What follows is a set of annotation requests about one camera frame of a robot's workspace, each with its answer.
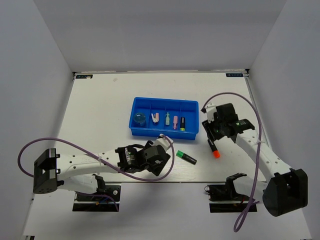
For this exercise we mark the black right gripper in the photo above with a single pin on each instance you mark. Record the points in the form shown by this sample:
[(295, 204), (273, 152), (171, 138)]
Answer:
[(208, 128)]

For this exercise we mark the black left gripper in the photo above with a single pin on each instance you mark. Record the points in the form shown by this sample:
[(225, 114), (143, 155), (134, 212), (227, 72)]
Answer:
[(157, 168)]

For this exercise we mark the orange highlighter black body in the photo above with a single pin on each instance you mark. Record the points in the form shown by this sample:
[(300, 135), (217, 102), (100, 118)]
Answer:
[(214, 149)]

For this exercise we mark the white pink stapler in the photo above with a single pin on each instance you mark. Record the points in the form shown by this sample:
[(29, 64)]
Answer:
[(155, 118)]

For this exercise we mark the blue glue jar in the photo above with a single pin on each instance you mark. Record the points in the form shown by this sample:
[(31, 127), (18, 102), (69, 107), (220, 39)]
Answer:
[(139, 120)]

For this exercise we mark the yellow highlighter black body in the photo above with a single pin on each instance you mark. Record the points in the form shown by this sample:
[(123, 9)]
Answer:
[(182, 124)]

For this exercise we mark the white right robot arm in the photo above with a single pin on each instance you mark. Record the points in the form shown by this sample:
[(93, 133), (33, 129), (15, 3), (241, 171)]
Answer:
[(285, 189)]

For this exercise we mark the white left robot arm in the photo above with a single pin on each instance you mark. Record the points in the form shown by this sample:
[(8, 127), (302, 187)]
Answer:
[(81, 173)]

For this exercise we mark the green highlighter black body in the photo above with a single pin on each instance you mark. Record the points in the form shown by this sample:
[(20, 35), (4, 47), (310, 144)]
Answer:
[(186, 157)]

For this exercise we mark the blue plastic divided bin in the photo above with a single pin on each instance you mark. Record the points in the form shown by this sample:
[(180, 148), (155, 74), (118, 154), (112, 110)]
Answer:
[(176, 107)]

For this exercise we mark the right corner table label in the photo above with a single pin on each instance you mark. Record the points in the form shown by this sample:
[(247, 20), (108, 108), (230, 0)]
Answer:
[(234, 75)]

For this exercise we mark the corner table label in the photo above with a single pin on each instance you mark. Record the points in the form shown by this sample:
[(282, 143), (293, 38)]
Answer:
[(234, 75), (84, 76)]

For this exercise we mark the left corner table label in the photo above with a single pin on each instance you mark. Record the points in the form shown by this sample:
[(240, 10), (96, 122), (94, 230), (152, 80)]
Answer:
[(84, 76)]

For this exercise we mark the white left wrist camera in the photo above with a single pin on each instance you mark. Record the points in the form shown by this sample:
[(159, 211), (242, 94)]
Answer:
[(164, 141)]

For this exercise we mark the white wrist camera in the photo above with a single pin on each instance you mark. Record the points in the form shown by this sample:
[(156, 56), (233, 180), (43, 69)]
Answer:
[(164, 141), (209, 109)]

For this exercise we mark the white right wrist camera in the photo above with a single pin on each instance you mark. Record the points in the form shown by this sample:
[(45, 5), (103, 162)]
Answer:
[(209, 109)]

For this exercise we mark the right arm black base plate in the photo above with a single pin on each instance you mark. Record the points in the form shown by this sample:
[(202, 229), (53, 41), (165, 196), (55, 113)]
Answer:
[(220, 201)]

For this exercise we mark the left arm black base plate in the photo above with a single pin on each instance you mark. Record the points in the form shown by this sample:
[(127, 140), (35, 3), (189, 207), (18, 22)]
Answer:
[(99, 202)]

